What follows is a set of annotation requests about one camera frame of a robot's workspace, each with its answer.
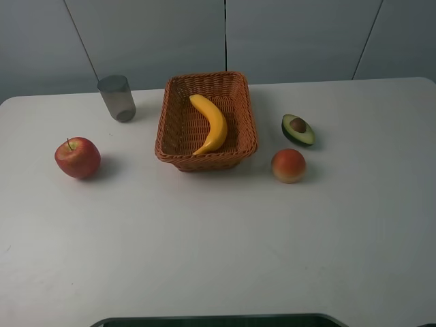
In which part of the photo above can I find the orange red peach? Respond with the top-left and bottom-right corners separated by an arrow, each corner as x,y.
271,149 -> 307,183

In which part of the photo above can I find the halved avocado with pit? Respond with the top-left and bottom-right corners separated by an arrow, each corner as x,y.
281,114 -> 315,146

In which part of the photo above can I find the orange wicker basket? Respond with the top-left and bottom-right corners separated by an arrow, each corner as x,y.
155,72 -> 258,172

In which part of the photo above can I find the yellow banana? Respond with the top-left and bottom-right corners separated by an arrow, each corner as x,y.
189,94 -> 228,155

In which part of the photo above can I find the grey translucent cup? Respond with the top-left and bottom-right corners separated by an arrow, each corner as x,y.
97,75 -> 136,123

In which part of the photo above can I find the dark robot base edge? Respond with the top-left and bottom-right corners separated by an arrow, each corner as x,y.
93,313 -> 346,327

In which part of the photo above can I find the red apple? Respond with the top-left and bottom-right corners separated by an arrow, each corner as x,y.
54,137 -> 101,179

